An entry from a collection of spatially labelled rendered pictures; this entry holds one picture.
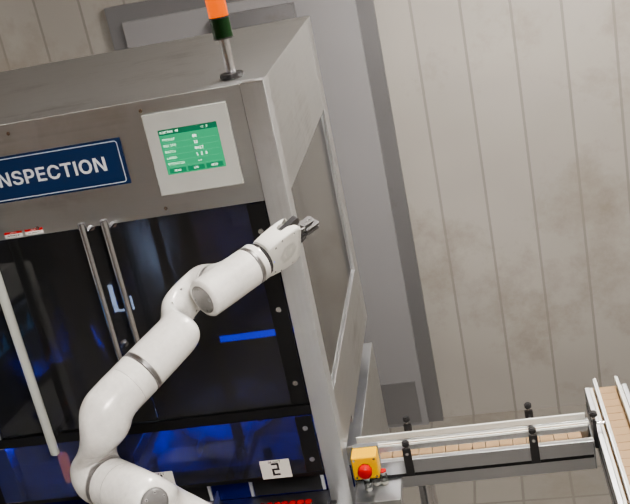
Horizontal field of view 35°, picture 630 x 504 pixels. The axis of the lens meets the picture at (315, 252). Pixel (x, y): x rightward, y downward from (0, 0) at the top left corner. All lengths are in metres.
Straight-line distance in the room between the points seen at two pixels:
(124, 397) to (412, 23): 2.71
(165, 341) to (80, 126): 0.82
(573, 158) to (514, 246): 0.47
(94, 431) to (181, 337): 0.24
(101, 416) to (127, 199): 0.86
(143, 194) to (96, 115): 0.23
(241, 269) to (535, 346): 2.88
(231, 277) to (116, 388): 0.32
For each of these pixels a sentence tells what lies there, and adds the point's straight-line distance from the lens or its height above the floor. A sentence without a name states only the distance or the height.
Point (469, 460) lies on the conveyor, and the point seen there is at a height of 0.91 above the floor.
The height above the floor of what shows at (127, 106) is 2.09.
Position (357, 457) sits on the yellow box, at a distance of 2.80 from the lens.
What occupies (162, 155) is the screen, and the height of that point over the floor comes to 1.96.
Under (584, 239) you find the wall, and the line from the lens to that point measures 4.53.
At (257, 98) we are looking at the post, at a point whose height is 2.06.
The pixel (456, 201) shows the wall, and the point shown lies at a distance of 4.43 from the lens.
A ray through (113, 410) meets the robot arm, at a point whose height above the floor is 1.71.
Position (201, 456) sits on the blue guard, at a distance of 2.87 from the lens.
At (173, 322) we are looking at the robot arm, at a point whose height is 1.79.
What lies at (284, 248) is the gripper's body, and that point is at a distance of 2.07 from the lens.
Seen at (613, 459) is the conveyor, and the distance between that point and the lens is 2.84.
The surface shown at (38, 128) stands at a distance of 2.59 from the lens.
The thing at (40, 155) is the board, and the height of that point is 2.01.
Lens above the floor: 2.53
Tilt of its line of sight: 20 degrees down
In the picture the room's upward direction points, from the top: 12 degrees counter-clockwise
